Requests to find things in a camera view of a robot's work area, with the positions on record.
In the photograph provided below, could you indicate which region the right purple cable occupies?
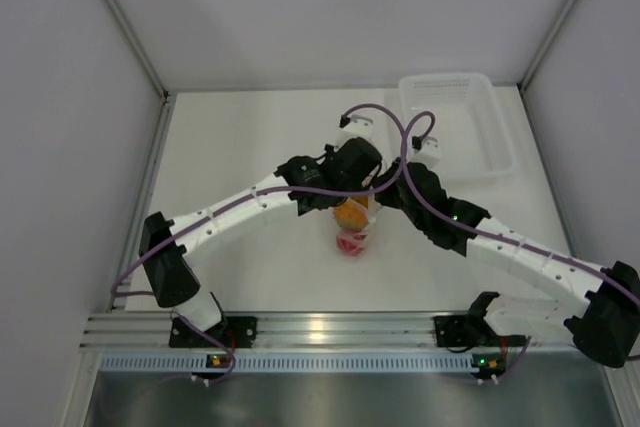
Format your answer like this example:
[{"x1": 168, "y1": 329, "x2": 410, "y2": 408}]
[{"x1": 398, "y1": 110, "x2": 640, "y2": 386}]

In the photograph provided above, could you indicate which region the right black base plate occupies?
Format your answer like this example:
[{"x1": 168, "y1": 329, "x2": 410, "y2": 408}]
[{"x1": 433, "y1": 315, "x2": 480, "y2": 349}]

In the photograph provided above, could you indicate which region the fake pineapple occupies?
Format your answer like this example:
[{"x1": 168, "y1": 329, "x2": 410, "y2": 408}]
[{"x1": 333, "y1": 196, "x2": 369, "y2": 231}]

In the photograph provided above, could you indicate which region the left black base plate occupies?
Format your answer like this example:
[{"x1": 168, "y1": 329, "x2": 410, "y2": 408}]
[{"x1": 168, "y1": 315, "x2": 258, "y2": 349}]

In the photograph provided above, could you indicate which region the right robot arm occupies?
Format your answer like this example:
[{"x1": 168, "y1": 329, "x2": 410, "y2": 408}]
[{"x1": 373, "y1": 161, "x2": 639, "y2": 368}]

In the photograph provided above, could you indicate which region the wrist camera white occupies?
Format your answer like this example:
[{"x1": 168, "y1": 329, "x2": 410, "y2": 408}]
[
  {"x1": 410, "y1": 136, "x2": 442, "y2": 168},
  {"x1": 336, "y1": 114, "x2": 374, "y2": 143}
]

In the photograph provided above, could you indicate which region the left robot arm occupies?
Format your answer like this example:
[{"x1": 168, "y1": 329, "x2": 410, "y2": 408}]
[{"x1": 139, "y1": 137, "x2": 382, "y2": 347}]

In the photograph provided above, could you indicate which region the aluminium mounting rail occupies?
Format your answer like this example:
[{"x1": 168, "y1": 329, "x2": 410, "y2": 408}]
[{"x1": 80, "y1": 311, "x2": 450, "y2": 351}]

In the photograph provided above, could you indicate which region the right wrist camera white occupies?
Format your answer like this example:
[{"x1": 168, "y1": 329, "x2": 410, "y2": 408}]
[{"x1": 410, "y1": 136, "x2": 442, "y2": 168}]

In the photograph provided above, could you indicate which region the white slotted cable duct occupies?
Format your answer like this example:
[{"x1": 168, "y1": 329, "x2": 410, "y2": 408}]
[{"x1": 100, "y1": 352, "x2": 479, "y2": 374}]

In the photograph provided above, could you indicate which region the clear zip top bag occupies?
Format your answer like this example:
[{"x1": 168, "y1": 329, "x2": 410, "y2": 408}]
[{"x1": 332, "y1": 196, "x2": 379, "y2": 258}]

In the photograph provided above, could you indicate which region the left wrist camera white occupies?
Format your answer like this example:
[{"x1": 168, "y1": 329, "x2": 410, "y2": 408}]
[{"x1": 336, "y1": 114, "x2": 374, "y2": 143}]

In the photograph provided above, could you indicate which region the white plastic basket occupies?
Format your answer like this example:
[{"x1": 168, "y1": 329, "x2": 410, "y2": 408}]
[{"x1": 398, "y1": 73, "x2": 516, "y2": 183}]

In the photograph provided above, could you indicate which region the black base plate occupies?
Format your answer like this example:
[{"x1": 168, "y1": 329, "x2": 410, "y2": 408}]
[
  {"x1": 168, "y1": 315, "x2": 258, "y2": 349},
  {"x1": 433, "y1": 315, "x2": 480, "y2": 349}
]

